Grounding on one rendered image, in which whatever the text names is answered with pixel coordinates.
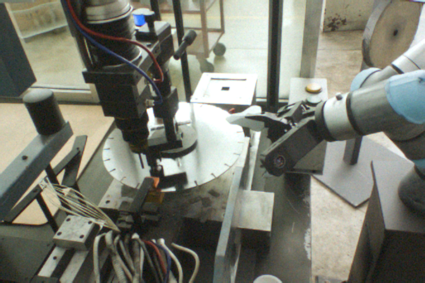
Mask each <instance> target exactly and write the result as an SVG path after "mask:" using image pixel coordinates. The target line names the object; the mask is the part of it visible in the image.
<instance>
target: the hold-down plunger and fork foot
mask: <svg viewBox="0 0 425 283"><path fill-rule="evenodd" d="M163 124H164V131H165V135H166V136H162V137H157V138H150V139H148V142H149V144H148V149H149V154H150V157H151V161H152V166H153V167H155V168H157V167H158V166H157V160H156V157H157V158H158V159H159V160H160V162H161V161H162V158H161V153H160V152H162V151H167V150H173V149H177V148H183V144H182V138H181V135H180V133H179V134H176V128H175V122H174V118H173V119H172V120H167V119H163ZM143 155H145V156H146V160H147V165H148V166H149V167H150V164H149V159H148V156H147V152H144V153H143Z"/></svg>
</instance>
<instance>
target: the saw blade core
mask: <svg viewBox="0 0 425 283"><path fill-rule="evenodd" d="M179 106H180V109H179V110H178V112H177V113H176V115H175V116H174V119H175V120H177V122H178V121H185V120H189V119H191V120H192V123H191V124H187V125H189V126H191V127H193V129H194V130H195V131H196V133H197V142H196V144H195V145H194V147H193V148H192V149H191V150H189V151H188V152H186V153H183V154H180V155H172V156H167V155H161V158H162V161H161V162H160V163H159V165H158V167H157V168H155V167H153V169H154V171H153V172H152V171H151V167H149V166H148V165H147V160H146V156H145V155H143V154H141V156H142V160H143V163H144V169H143V168H142V166H141V163H140V160H139V156H138V154H135V153H133V152H132V151H131V150H130V148H129V145H128V143H127V142H125V141H124V140H123V137H122V134H121V131H120V129H118V128H117V127H116V128H115V129H114V130H113V132H112V133H111V134H110V135H109V136H108V139H107V140H106V142H105V144H104V149H103V161H104V165H105V167H106V169H107V171H108V172H109V173H110V175H112V177H114V178H115V179H116V180H117V181H119V182H120V183H122V184H124V185H126V186H129V187H131V188H136V189H137V190H138V189H139V187H140V186H141V184H142V182H143V180H144V178H145V177H146V176H151V177H159V183H158V185H157V186H158V188H157V190H156V192H171V191H176V187H175V186H177V191H181V190H187V189H190V188H194V187H197V186H201V185H203V184H206V183H208V182H210V181H212V180H214V179H215V177H216V178H217V177H219V176H220V175H222V174H223V173H225V172H226V171H227V170H228V169H229V168H230V167H231V166H233V165H234V164H235V163H236V161H237V160H238V158H239V156H240V154H241V153H242V150H243V145H244V135H243V131H242V127H241V126H239V125H236V124H232V125H230V124H229V123H228V122H227V121H225V117H227V116H229V114H228V113H227V112H225V111H223V112H221V114H219V111H222V109H219V108H217V107H213V106H210V105H205V104H204V105H203V104H196V103H188V106H187V103H179ZM147 112H148V115H149V122H148V124H147V125H148V129H149V137H148V138H147V139H150V137H151V135H152V134H153V133H154V132H155V131H150V127H151V126H157V125H161V124H163V119H160V118H156V117H154V116H153V112H152V108H150V109H148V110H147ZM113 138H114V139H113ZM108 149H109V150H108ZM234 154H235V155H234ZM109 159H110V160H109ZM225 165H227V166H225ZM228 166H229V167H228ZM211 174H213V175H214V176H215V177H214V176H213V175H211ZM123 178H125V179H123ZM195 181H196V183H197V186H196V184H195V183H194V182H195ZM138 184H139V185H138Z"/></svg>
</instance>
